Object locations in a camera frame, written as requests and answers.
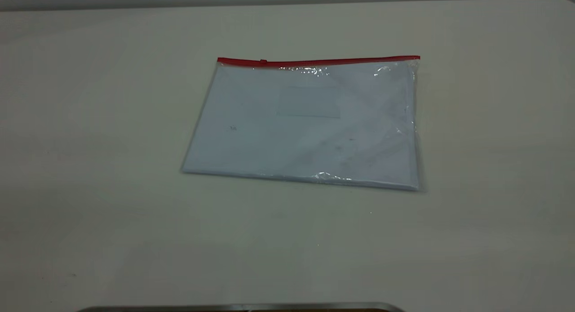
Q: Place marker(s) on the clear plastic red-zipper bag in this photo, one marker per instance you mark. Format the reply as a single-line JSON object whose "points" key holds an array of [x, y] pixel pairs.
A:
{"points": [[305, 127]]}

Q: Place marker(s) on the grey metal bar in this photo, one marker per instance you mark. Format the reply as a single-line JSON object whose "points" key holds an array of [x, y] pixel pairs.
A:
{"points": [[242, 308]]}

